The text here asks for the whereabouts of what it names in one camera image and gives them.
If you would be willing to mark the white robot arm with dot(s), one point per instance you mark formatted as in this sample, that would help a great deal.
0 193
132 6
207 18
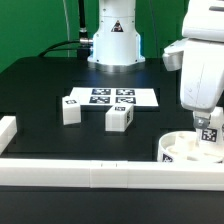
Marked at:
117 45

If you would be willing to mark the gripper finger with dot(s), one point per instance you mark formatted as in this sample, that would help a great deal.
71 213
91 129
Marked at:
201 120

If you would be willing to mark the white front fence wall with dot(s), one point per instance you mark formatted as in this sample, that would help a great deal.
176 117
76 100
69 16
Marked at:
111 174

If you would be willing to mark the white marker sheet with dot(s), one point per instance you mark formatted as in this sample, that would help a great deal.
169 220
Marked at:
110 96

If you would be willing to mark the black cable connector block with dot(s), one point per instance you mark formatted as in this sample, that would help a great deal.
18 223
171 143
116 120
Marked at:
83 53

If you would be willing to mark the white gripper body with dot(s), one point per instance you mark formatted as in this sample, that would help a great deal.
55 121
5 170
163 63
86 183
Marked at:
202 72

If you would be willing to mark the white fence wall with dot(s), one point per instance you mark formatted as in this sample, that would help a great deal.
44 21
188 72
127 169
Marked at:
8 129
111 174

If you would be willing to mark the white left fence wall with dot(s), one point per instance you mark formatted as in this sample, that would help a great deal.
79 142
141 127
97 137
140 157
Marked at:
8 129

